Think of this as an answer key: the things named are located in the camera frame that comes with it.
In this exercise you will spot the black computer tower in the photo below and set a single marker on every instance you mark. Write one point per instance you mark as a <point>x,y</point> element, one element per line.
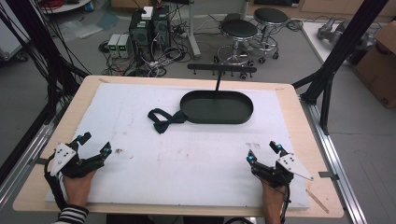
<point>162,26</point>
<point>140,34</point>

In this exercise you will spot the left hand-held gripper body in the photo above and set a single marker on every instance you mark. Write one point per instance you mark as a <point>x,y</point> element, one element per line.
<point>63,155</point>

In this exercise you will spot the grey power supply unit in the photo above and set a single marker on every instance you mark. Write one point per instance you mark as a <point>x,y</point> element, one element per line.
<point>113,45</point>
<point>125,46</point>

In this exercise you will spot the black rack with tray base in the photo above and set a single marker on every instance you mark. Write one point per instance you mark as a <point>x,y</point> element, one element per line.
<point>216,107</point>

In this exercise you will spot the white foam mat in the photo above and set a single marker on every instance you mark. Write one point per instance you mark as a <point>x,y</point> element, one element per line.
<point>193,161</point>

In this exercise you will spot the white table leg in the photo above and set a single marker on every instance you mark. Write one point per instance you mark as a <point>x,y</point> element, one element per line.
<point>193,31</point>

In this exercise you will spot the black round stool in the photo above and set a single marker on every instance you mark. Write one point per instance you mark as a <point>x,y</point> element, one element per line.
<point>239,29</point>
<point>270,16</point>

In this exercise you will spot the black bow tie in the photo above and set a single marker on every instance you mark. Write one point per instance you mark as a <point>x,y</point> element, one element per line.
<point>162,122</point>

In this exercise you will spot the brown cardboard box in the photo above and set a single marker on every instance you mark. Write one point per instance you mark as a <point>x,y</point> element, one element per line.
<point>378,68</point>

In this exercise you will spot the black metal frame stand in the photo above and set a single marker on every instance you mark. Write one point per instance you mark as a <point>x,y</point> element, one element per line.
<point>337,59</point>

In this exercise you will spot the round white table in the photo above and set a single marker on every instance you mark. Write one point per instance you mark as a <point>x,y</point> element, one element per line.
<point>67,5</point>

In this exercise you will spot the white box on tower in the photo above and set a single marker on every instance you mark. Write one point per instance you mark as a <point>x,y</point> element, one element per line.
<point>147,13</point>

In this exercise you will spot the aluminium rail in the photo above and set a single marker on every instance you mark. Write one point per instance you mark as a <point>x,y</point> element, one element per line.
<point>21,168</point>
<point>336,161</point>

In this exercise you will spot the person's right hand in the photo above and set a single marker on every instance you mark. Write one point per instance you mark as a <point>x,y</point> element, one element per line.
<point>272,199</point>

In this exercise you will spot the person's left hand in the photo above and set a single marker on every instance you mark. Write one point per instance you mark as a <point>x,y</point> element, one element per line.
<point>77,189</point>

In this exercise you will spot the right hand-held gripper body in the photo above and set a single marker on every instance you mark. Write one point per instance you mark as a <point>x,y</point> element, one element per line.
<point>291,166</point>

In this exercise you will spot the grey metal bracket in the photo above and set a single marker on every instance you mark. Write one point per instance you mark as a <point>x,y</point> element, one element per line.
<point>328,175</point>

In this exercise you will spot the thin wooden stick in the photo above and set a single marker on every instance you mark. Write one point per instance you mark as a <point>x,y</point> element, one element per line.
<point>318,201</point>

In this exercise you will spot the grey machine part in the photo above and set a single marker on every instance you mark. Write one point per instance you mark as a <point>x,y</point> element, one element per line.
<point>339,31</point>

